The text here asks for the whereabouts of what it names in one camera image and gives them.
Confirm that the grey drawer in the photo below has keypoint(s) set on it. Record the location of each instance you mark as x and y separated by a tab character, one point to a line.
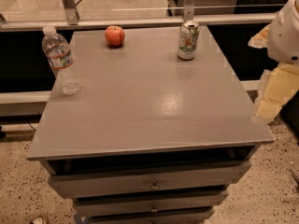
146	180
162	217
149	203

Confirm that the red apple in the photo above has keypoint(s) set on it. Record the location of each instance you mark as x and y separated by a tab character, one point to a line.
114	36

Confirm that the bottom grey drawer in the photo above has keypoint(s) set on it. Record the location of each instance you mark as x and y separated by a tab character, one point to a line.
162	217

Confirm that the white shoe tip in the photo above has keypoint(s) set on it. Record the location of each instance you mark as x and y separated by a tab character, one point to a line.
40	220

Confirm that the grey drawer cabinet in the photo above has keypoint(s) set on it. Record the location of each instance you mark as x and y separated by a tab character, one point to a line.
142	107

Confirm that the top grey drawer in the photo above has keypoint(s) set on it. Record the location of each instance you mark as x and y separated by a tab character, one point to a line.
146	180

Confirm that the middle grey drawer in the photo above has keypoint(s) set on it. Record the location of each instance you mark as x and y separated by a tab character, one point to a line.
149	203

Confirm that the white green drink can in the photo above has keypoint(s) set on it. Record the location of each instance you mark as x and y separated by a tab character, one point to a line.
188	37

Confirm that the metal railing frame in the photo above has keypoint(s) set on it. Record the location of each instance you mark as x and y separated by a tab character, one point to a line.
32	15

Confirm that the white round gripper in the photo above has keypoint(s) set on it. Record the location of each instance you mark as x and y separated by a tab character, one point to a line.
285	37

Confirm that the clear plastic water bottle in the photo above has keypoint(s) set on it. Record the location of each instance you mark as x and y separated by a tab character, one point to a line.
59	55

